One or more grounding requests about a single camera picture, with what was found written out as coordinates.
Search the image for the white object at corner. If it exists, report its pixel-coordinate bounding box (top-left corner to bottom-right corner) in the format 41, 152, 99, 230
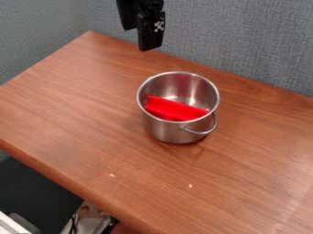
0, 211, 30, 234

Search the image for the stainless steel pot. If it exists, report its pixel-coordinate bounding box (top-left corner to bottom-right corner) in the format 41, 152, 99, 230
136, 71, 220, 144

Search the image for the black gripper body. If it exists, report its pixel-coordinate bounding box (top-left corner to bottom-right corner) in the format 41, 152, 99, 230
135, 0, 163, 16

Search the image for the red rectangular block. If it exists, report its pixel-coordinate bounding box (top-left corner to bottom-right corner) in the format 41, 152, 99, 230
144, 96, 208, 122

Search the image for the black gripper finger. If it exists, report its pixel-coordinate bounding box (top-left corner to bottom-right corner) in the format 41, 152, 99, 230
136, 11, 164, 51
116, 0, 136, 30

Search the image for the grey table leg bracket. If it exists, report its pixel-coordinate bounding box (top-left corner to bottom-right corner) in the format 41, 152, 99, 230
60, 201, 119, 234

